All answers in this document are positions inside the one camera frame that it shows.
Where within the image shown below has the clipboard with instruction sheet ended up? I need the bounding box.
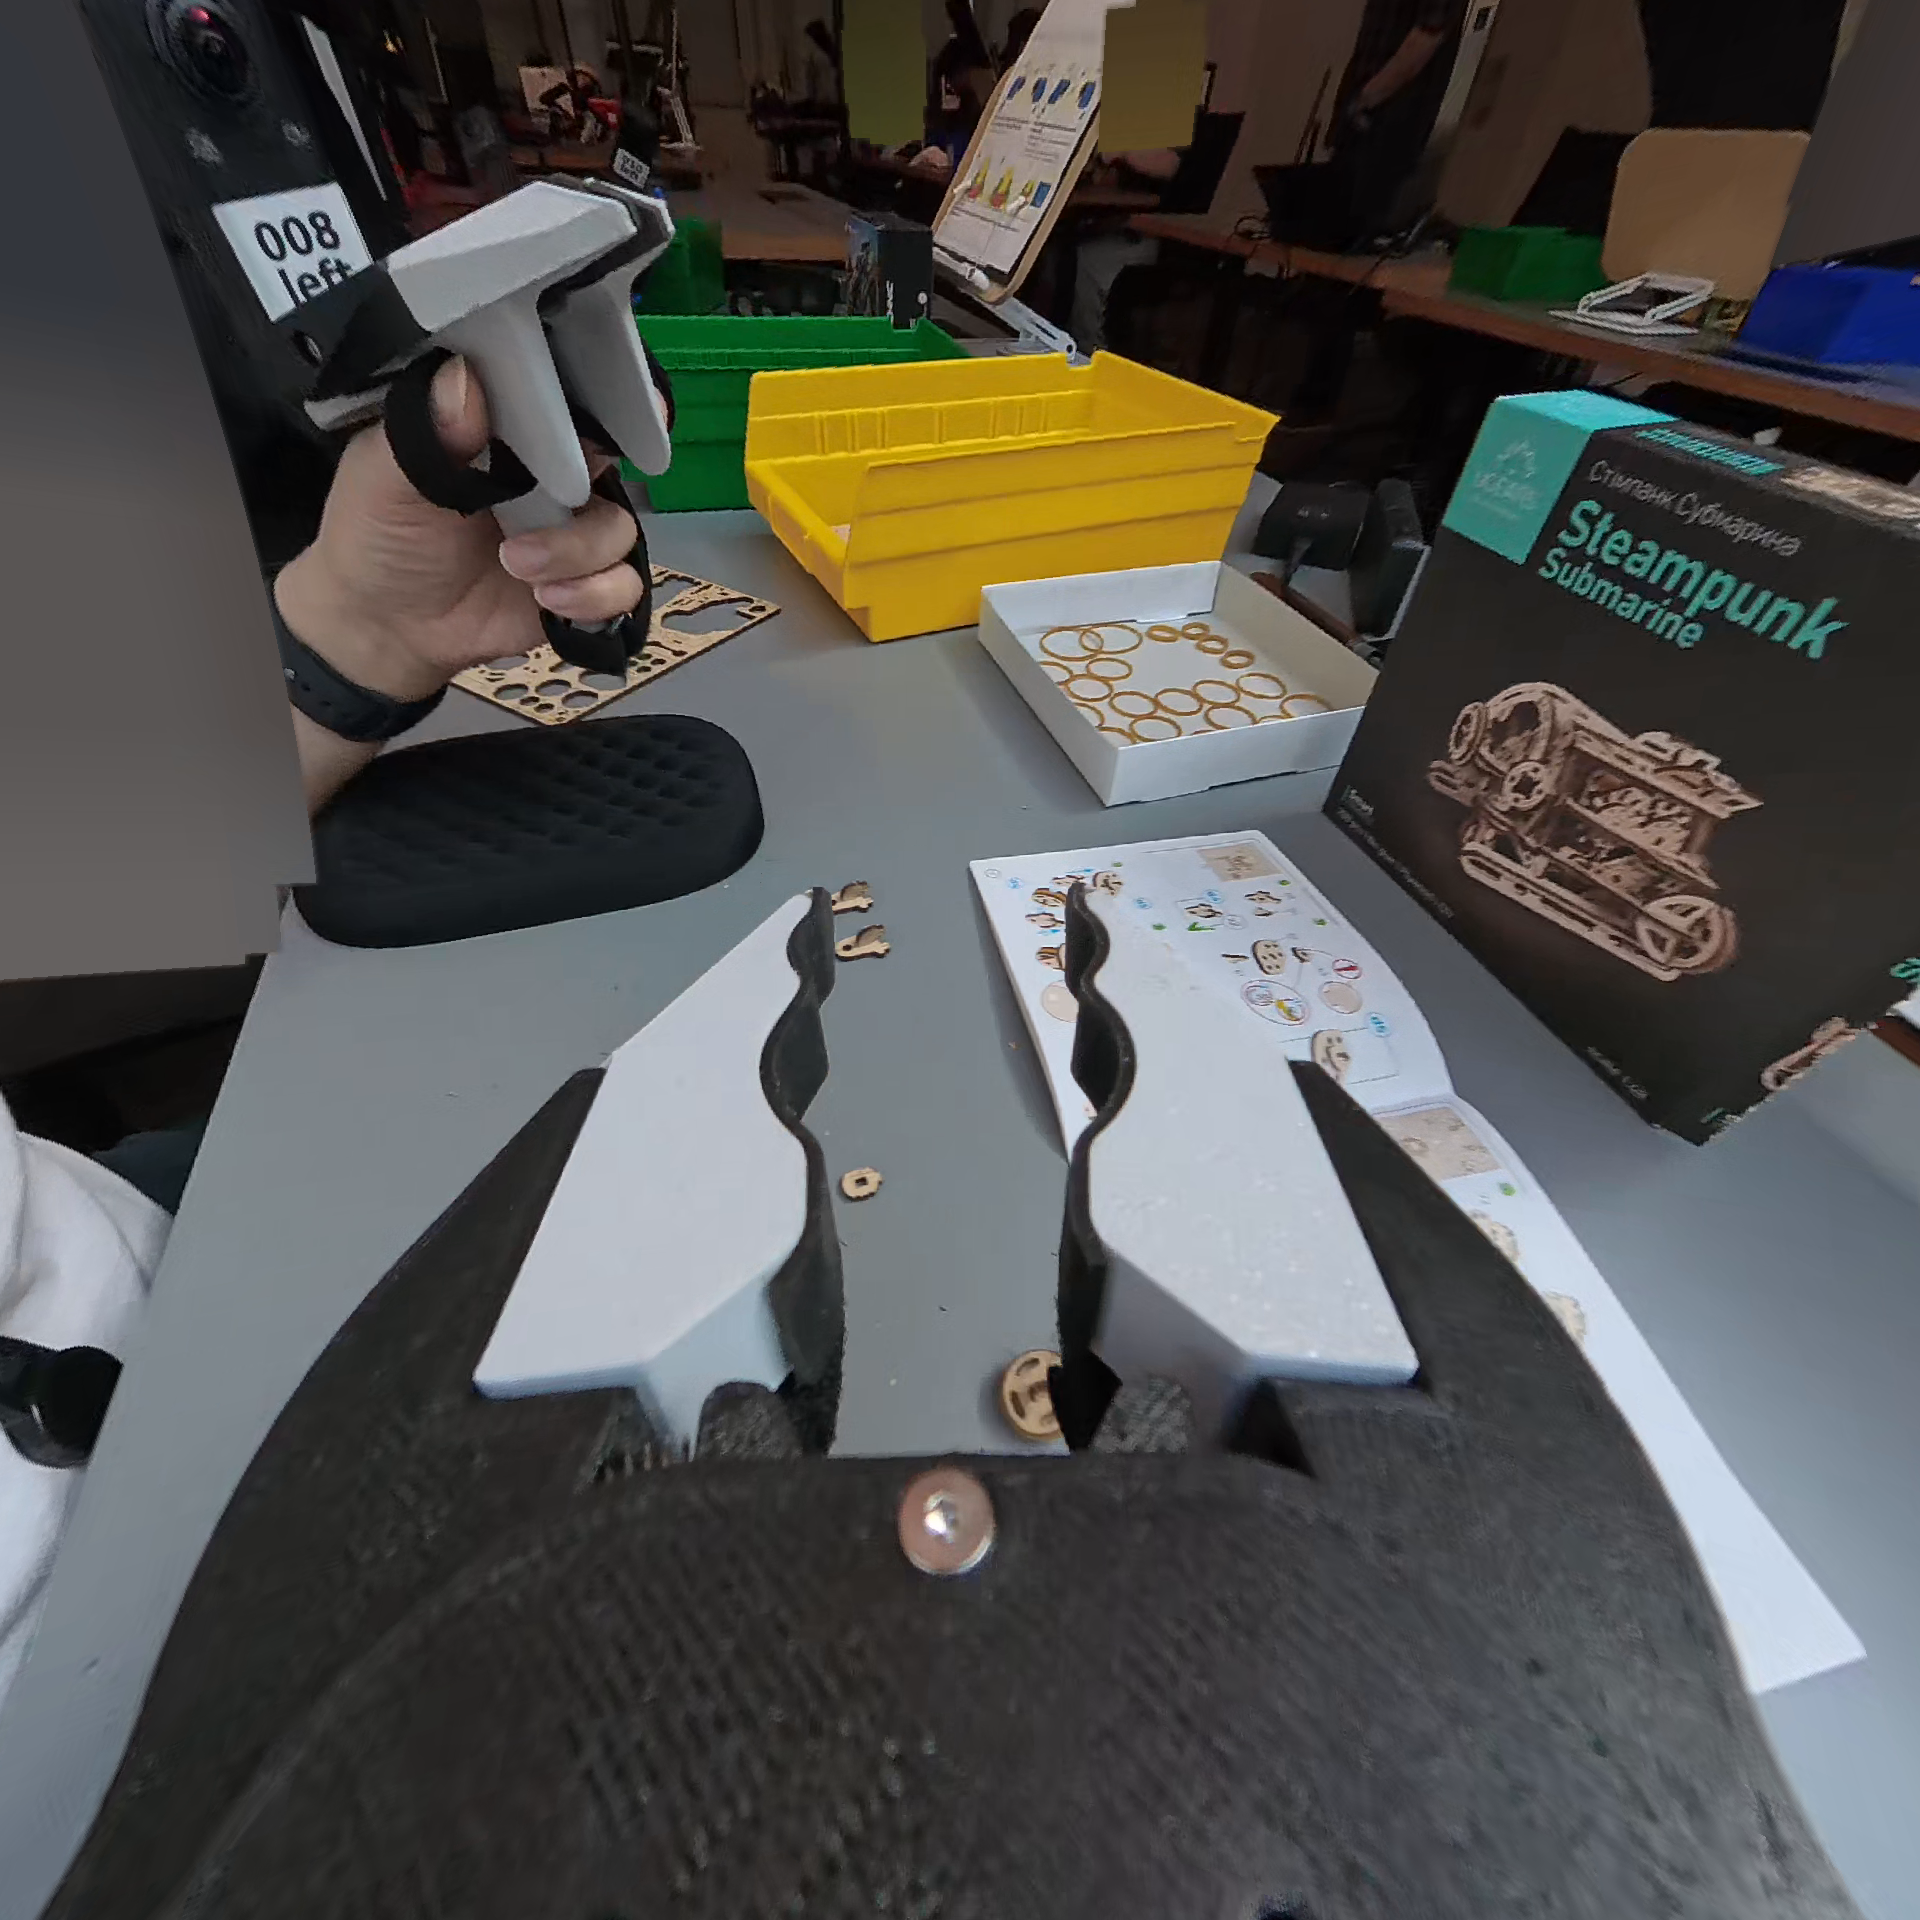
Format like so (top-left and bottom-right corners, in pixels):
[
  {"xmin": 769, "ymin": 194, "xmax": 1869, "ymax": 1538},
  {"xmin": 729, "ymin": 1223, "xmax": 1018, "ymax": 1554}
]
[{"xmin": 931, "ymin": 0, "xmax": 1115, "ymax": 362}]

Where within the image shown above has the black padded wrist rest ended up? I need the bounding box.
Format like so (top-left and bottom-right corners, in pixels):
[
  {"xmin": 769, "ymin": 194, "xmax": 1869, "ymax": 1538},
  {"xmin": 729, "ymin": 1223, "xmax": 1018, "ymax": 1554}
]
[{"xmin": 294, "ymin": 711, "xmax": 769, "ymax": 951}]

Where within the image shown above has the blue bin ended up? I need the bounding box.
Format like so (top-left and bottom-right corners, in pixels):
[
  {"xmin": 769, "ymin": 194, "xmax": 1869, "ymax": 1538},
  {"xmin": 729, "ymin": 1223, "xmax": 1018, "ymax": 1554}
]
[{"xmin": 1739, "ymin": 264, "xmax": 1920, "ymax": 368}]

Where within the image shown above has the wooden background table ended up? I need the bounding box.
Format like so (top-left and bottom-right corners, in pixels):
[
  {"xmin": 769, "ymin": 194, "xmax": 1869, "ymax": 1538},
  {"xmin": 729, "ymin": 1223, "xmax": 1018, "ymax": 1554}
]
[{"xmin": 1126, "ymin": 210, "xmax": 1920, "ymax": 441}]

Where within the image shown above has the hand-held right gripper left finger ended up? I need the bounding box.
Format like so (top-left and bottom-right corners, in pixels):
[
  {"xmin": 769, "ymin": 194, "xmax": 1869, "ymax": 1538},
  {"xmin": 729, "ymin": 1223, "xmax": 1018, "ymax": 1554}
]
[{"xmin": 471, "ymin": 886, "xmax": 849, "ymax": 1455}]

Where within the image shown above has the person's left forearm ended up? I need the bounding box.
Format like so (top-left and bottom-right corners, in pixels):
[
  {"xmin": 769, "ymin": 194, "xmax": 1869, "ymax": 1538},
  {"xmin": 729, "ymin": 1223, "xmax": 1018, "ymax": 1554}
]
[{"xmin": 295, "ymin": 705, "xmax": 395, "ymax": 816}]

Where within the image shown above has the yellow plastic bin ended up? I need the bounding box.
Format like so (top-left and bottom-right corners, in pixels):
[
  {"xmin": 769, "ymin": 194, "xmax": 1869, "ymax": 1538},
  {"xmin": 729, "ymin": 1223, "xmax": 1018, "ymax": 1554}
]
[{"xmin": 746, "ymin": 353, "xmax": 1281, "ymax": 646}]

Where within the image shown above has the small green bin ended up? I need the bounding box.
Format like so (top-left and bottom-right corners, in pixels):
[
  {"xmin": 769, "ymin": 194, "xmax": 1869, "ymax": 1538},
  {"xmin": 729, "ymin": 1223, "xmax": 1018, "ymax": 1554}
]
[{"xmin": 1447, "ymin": 224, "xmax": 1607, "ymax": 302}]

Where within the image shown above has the green plastic bin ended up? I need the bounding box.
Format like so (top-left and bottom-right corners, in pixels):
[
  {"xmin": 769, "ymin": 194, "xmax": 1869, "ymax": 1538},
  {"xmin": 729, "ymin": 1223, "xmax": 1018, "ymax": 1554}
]
[{"xmin": 622, "ymin": 218, "xmax": 970, "ymax": 512}]

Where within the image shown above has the person's left hand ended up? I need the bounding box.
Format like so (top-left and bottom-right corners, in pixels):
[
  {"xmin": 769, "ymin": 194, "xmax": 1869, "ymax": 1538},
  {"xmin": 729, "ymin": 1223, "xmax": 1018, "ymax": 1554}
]
[{"xmin": 278, "ymin": 359, "xmax": 645, "ymax": 703}]

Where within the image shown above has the black model kit box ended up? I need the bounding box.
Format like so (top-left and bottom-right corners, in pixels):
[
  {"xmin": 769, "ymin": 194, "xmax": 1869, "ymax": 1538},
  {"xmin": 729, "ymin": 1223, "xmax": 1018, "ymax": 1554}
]
[{"xmin": 1323, "ymin": 394, "xmax": 1920, "ymax": 1146}]

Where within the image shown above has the group of wooden rings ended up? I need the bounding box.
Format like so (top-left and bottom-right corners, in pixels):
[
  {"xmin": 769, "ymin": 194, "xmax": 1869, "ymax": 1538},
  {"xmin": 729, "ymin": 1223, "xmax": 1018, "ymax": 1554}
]
[{"xmin": 1037, "ymin": 618, "xmax": 1335, "ymax": 747}]

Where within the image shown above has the small black box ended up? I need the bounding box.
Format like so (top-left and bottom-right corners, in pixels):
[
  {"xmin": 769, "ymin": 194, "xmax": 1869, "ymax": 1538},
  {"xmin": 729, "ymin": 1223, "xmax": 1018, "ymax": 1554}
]
[{"xmin": 845, "ymin": 210, "xmax": 935, "ymax": 331}]

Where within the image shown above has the white instruction booklet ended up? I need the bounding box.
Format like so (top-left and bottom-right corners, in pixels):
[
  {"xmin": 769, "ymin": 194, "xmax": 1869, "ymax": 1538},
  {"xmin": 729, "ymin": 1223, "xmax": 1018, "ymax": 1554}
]
[{"xmin": 970, "ymin": 831, "xmax": 1870, "ymax": 1697}]

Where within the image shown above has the white cardboard tray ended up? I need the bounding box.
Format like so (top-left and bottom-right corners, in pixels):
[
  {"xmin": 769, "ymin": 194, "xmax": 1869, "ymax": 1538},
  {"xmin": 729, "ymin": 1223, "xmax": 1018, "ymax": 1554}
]
[{"xmin": 979, "ymin": 563, "xmax": 1379, "ymax": 807}]

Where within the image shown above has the white t-shirt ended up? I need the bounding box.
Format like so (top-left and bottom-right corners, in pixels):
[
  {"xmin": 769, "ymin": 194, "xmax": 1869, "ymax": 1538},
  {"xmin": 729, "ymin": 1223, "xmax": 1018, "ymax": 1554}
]
[{"xmin": 0, "ymin": 1095, "xmax": 174, "ymax": 1682}]

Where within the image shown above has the grey desk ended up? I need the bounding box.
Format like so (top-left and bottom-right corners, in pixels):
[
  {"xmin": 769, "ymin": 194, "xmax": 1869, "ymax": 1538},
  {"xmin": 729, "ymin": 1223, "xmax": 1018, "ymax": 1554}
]
[{"xmin": 0, "ymin": 504, "xmax": 1920, "ymax": 1920}]

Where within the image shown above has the white stand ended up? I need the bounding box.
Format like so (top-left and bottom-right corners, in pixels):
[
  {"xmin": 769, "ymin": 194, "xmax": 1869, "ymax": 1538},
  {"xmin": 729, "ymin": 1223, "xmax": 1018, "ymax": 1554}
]
[{"xmin": 1551, "ymin": 271, "xmax": 1717, "ymax": 329}]

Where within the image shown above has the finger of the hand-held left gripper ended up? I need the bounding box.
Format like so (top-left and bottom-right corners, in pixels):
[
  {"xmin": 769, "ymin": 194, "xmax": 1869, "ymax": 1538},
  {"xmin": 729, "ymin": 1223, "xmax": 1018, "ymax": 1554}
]
[
  {"xmin": 598, "ymin": 183, "xmax": 681, "ymax": 296},
  {"xmin": 386, "ymin": 183, "xmax": 633, "ymax": 329}
]

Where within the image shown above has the black wristband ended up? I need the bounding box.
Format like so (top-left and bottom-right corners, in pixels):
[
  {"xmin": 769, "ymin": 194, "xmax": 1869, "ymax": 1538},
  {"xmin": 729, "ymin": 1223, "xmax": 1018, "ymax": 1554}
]
[{"xmin": 275, "ymin": 592, "xmax": 449, "ymax": 747}]

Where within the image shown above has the black device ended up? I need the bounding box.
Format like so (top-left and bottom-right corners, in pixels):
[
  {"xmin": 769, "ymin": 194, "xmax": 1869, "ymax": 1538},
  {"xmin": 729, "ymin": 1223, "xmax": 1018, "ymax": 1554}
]
[{"xmin": 1254, "ymin": 481, "xmax": 1431, "ymax": 640}]

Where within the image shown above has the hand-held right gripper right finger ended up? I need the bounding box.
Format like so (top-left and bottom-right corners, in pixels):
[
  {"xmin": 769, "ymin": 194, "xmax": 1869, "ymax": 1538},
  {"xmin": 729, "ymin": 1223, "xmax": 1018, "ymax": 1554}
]
[{"xmin": 1057, "ymin": 882, "xmax": 1422, "ymax": 1451}]

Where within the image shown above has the laser-cut wooden sheet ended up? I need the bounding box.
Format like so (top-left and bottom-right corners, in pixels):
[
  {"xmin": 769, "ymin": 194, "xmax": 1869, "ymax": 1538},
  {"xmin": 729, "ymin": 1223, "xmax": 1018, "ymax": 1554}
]
[{"xmin": 451, "ymin": 563, "xmax": 782, "ymax": 731}]

